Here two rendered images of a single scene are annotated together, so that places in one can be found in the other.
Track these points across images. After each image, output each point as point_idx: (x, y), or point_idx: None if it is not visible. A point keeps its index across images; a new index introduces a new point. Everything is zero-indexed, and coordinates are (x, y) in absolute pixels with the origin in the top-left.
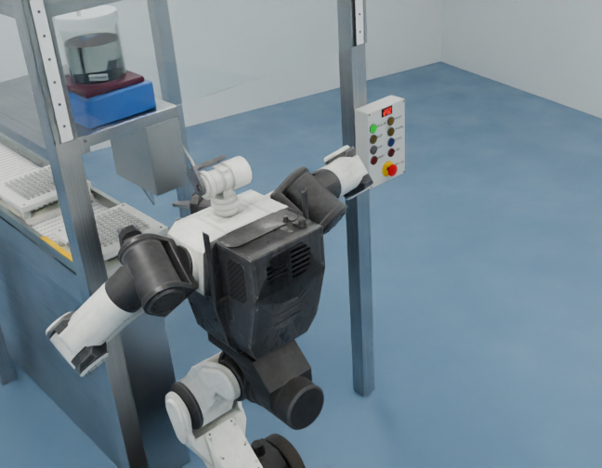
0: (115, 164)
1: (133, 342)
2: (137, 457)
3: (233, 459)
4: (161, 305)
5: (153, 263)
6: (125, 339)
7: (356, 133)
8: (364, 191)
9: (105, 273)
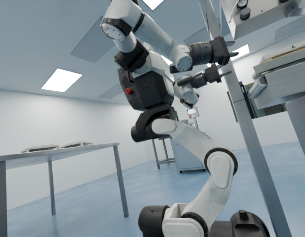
0: None
1: None
2: (261, 192)
3: (201, 190)
4: None
5: None
6: (302, 137)
7: None
8: (108, 34)
9: (226, 82)
